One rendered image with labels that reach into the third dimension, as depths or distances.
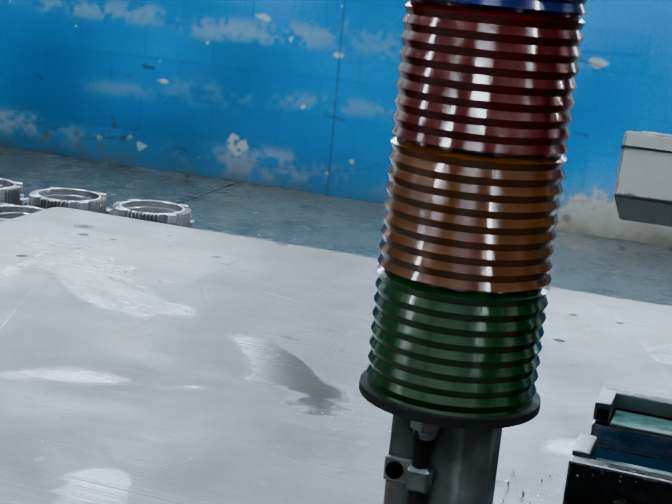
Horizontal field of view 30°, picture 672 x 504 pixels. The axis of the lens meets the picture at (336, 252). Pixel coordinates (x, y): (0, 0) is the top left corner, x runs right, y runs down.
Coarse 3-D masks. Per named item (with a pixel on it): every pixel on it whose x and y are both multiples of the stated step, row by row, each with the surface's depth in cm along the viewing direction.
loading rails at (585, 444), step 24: (600, 408) 76; (624, 408) 79; (648, 408) 79; (600, 432) 77; (624, 432) 76; (648, 432) 76; (576, 456) 68; (600, 456) 77; (624, 456) 77; (648, 456) 76; (576, 480) 67; (600, 480) 67; (624, 480) 66; (648, 480) 66
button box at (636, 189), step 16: (624, 144) 90; (640, 144) 89; (656, 144) 89; (624, 160) 89; (640, 160) 89; (656, 160) 89; (624, 176) 89; (640, 176) 89; (656, 176) 89; (624, 192) 89; (640, 192) 89; (656, 192) 88; (624, 208) 92; (640, 208) 91; (656, 208) 90; (656, 224) 94
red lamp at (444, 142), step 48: (432, 48) 40; (480, 48) 39; (528, 48) 39; (576, 48) 40; (432, 96) 40; (480, 96) 39; (528, 96) 39; (432, 144) 40; (480, 144) 39; (528, 144) 40
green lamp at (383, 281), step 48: (384, 288) 42; (432, 288) 41; (384, 336) 42; (432, 336) 41; (480, 336) 41; (528, 336) 42; (384, 384) 42; (432, 384) 41; (480, 384) 41; (528, 384) 42
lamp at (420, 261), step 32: (416, 160) 41; (448, 160) 40; (480, 160) 39; (512, 160) 40; (544, 160) 40; (416, 192) 41; (448, 192) 40; (480, 192) 40; (512, 192) 40; (544, 192) 41; (384, 224) 43; (416, 224) 41; (448, 224) 40; (480, 224) 40; (512, 224) 40; (544, 224) 41; (384, 256) 42; (416, 256) 41; (448, 256) 40; (480, 256) 40; (512, 256) 40; (544, 256) 41; (448, 288) 41; (480, 288) 40; (512, 288) 41
